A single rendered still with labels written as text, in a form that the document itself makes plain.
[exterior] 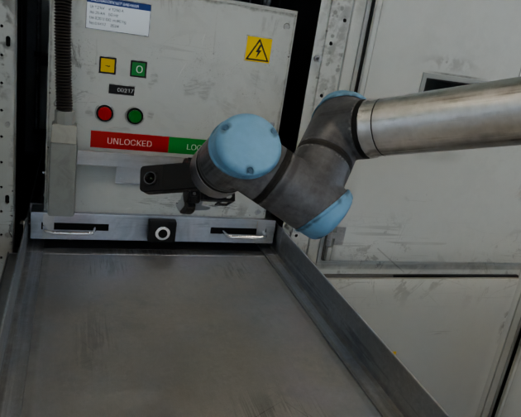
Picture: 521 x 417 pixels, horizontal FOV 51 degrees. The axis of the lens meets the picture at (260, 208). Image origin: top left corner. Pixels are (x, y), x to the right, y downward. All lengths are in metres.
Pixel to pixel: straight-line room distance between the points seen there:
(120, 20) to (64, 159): 0.29
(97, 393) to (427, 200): 0.92
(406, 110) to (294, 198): 0.19
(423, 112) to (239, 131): 0.25
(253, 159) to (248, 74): 0.51
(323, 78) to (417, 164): 0.32
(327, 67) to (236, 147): 0.54
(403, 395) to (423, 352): 0.78
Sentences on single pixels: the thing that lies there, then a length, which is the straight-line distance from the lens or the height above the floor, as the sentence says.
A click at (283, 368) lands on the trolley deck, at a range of 0.91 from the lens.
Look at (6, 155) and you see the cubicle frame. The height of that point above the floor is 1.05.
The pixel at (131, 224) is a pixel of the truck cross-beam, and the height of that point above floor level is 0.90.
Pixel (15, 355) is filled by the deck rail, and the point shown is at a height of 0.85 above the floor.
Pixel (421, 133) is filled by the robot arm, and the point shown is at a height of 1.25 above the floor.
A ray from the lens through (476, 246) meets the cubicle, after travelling 1.57.
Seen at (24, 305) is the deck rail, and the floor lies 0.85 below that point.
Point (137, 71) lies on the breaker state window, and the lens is 1.17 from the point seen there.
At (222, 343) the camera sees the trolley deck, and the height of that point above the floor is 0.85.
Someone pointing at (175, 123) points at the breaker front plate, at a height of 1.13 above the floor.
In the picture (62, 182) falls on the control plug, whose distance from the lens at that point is 1.10.
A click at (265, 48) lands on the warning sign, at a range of 1.22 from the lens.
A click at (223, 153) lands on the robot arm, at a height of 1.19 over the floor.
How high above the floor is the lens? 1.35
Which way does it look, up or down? 18 degrees down
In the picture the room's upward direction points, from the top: 9 degrees clockwise
